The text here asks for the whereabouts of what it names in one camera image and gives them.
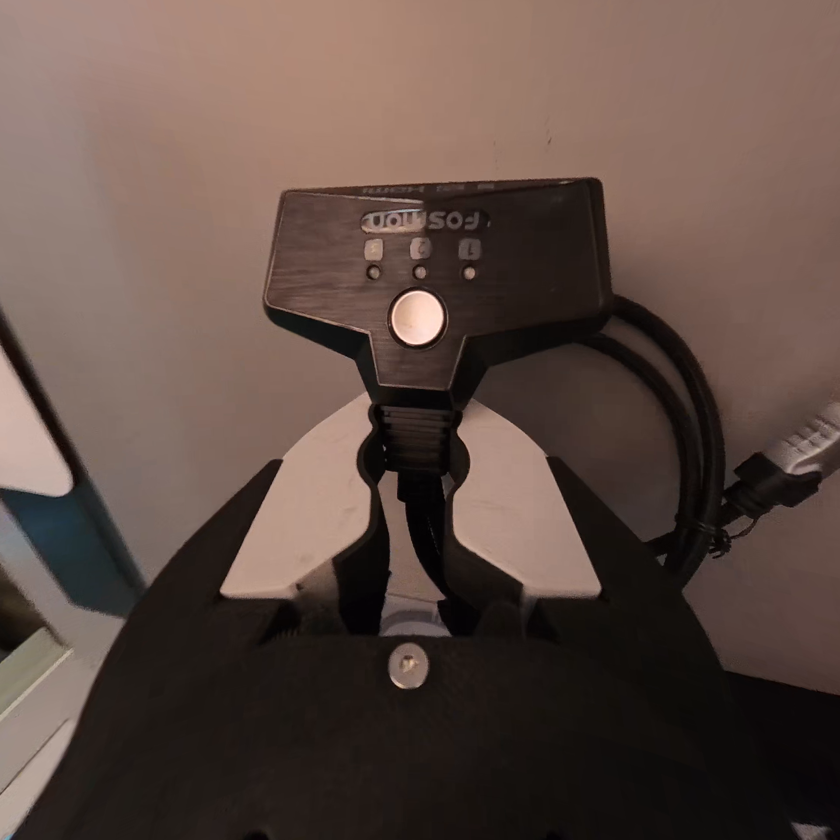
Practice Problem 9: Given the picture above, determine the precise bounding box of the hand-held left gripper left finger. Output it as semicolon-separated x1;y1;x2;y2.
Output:
220;392;395;636

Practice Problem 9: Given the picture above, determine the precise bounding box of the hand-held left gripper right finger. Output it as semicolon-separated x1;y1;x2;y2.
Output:
445;400;605;637

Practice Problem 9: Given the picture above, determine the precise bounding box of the HDMI switch box with cable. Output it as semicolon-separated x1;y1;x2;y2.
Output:
262;176;840;614

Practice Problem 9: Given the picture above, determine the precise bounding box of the white stand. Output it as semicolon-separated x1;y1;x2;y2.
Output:
0;354;74;497

